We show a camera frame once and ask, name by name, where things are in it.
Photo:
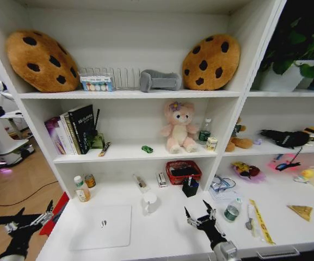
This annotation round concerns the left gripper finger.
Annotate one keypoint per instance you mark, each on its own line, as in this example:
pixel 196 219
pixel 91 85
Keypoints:
pixel 1 217
pixel 41 217

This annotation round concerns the small lavender item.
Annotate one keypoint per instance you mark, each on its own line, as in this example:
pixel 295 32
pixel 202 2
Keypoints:
pixel 258 142

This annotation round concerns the green label water bottle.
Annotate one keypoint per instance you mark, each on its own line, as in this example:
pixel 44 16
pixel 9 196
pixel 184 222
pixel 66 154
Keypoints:
pixel 204 134

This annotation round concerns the yellow triangular wedge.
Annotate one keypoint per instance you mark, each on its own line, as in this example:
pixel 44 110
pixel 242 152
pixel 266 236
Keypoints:
pixel 302 212

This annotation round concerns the green reed diffuser bottle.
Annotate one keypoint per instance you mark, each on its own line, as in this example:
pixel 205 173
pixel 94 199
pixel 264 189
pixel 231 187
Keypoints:
pixel 97 140

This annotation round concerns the black cap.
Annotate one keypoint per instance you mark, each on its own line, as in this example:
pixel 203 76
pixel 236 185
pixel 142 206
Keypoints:
pixel 286 138

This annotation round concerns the small pale yellow can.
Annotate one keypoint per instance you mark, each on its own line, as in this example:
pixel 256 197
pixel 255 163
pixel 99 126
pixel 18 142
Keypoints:
pixel 211 143

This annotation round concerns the green toy car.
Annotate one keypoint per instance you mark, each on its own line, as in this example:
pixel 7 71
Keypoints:
pixel 147 148

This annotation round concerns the white mug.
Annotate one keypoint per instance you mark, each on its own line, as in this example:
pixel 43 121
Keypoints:
pixel 150 204

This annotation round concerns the green plant in white pot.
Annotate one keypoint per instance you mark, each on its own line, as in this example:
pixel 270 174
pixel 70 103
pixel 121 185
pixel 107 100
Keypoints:
pixel 295 49

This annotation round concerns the small orange tin can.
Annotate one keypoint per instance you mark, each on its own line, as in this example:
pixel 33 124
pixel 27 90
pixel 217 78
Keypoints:
pixel 90 181

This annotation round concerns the white laptop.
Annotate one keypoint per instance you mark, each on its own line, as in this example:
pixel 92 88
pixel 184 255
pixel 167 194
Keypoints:
pixel 102 227

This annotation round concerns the brown teddy bear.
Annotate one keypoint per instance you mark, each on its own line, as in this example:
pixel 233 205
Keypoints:
pixel 239 141

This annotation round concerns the large brown cookie pillow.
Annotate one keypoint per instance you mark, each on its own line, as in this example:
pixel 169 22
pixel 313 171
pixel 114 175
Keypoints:
pixel 41 61

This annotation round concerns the black pen holder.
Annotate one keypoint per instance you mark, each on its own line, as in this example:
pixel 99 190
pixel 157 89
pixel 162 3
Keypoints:
pixel 190 189

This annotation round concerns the small clear water bottle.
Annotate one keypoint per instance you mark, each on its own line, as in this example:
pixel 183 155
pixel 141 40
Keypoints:
pixel 232 210

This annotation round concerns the white shelf unit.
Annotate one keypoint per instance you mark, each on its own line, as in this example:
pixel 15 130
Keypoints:
pixel 135 40

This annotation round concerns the pen with white cap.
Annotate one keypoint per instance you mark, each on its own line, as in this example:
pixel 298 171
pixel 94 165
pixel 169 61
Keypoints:
pixel 190 181

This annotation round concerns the white book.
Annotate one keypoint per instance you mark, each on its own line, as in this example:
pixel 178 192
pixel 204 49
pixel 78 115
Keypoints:
pixel 67 133

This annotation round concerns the red plastic basket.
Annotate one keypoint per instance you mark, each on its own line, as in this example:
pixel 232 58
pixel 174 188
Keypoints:
pixel 184 171

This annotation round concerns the black book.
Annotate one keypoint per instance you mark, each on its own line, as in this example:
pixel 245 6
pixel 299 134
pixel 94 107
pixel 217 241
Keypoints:
pixel 82 127

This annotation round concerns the yellow toy truck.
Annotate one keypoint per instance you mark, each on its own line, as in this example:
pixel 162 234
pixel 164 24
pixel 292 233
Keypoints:
pixel 313 131

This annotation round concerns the clear blue safety glasses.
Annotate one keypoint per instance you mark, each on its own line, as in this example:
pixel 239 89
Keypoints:
pixel 222 185

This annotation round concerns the clear snack packet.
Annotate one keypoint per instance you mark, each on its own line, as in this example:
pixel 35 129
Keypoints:
pixel 141 183

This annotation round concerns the box of colourful round items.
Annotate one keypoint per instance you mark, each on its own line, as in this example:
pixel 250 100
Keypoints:
pixel 97 83

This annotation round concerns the yellow strip ruler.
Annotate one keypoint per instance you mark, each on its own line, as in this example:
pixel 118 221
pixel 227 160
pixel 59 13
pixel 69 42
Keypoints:
pixel 261 221

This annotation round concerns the yellow rubber duck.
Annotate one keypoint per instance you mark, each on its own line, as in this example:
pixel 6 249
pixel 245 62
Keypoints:
pixel 307 173

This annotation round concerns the black and gold snack bar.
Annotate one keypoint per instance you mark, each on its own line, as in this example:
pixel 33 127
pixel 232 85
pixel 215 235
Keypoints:
pixel 104 149

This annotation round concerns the yellow and red toy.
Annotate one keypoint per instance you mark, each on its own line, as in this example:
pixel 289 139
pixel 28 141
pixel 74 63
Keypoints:
pixel 245 170

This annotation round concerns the small brown cookie pillow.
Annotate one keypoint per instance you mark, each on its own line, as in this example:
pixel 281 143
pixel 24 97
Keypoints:
pixel 211 62

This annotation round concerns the small white carton box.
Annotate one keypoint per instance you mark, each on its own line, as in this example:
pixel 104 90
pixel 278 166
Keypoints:
pixel 161 180

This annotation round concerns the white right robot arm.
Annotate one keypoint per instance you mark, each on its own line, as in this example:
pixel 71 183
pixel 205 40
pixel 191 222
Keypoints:
pixel 224 251

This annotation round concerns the orange juice bottle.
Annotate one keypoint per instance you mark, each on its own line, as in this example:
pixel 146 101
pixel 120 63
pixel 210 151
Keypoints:
pixel 82 190

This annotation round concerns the purple book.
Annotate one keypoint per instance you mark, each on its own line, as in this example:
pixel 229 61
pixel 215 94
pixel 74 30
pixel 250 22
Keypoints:
pixel 54 136

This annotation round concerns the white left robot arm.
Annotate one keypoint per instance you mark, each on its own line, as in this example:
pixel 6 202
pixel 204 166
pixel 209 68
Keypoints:
pixel 12 257

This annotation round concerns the red board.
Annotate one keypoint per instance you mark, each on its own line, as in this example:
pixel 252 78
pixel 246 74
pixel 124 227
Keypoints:
pixel 60 206

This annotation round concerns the small white blue item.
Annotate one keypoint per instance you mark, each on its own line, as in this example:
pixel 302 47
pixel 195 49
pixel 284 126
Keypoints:
pixel 300 179

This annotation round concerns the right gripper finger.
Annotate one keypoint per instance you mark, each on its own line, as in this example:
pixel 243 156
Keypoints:
pixel 190 217
pixel 209 209

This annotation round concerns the pink pouch with dark glasses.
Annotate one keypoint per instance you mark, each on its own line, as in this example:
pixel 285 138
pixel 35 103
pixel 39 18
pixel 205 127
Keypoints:
pixel 284 163

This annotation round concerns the pink plush bear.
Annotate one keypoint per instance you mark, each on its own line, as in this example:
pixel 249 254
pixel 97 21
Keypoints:
pixel 179 127

